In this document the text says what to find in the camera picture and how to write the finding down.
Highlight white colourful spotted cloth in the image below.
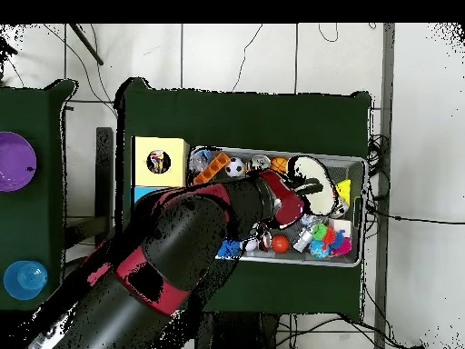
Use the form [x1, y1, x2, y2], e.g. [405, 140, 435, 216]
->
[148, 151, 171, 174]

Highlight clear mesh bin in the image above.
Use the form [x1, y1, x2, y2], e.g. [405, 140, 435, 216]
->
[183, 146, 366, 269]

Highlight yellow wedge block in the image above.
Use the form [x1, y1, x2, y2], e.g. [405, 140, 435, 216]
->
[335, 179, 351, 207]

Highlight red-orange ball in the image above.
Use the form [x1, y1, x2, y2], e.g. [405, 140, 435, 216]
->
[272, 234, 291, 254]

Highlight green side table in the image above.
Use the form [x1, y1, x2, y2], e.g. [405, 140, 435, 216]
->
[0, 78, 83, 314]

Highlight small soccer ball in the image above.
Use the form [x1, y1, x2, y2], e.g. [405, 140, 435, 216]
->
[224, 156, 246, 179]

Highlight wooden three-hole box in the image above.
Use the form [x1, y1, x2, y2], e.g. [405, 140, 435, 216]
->
[130, 135, 190, 204]

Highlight small orange basketball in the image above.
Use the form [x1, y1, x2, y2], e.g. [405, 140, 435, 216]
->
[270, 156, 289, 175]

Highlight cream waffle cloth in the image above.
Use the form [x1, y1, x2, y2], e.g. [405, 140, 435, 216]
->
[287, 155, 339, 217]

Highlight purple bowl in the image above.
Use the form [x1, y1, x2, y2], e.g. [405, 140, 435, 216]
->
[0, 131, 37, 193]

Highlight black rod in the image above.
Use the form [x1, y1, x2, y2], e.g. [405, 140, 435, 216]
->
[69, 24, 104, 66]

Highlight black floor cable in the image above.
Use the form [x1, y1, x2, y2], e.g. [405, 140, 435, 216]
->
[365, 206, 465, 225]

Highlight blue bowl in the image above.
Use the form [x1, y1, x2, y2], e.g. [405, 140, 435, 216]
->
[3, 260, 49, 302]

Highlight orange plastic gear toy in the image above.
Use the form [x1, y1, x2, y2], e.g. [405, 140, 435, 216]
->
[193, 151, 232, 185]

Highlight silver drink can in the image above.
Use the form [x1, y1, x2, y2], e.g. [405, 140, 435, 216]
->
[250, 154, 272, 172]

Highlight large blue spiky ball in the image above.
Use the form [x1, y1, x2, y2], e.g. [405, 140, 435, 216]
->
[215, 238, 243, 260]

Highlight black panel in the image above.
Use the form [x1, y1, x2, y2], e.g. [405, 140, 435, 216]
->
[95, 126, 114, 244]

